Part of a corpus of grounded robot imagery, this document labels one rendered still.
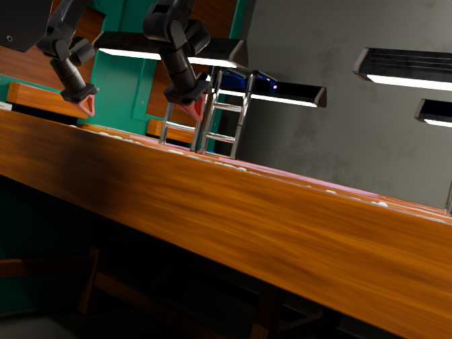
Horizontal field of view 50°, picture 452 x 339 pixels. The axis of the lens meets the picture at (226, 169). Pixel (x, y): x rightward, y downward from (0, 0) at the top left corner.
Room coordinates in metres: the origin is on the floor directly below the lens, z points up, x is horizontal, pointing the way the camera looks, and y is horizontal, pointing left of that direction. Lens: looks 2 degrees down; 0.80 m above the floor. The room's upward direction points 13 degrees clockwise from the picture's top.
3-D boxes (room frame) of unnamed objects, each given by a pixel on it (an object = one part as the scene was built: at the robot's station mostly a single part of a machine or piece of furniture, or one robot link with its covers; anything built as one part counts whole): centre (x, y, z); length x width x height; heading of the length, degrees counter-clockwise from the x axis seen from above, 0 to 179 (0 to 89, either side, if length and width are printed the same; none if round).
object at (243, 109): (1.95, 0.00, 0.90); 0.20 x 0.19 x 0.45; 55
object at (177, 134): (2.32, 0.28, 0.83); 0.30 x 0.06 x 0.07; 145
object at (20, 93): (1.77, 0.67, 0.83); 0.30 x 0.06 x 0.07; 145
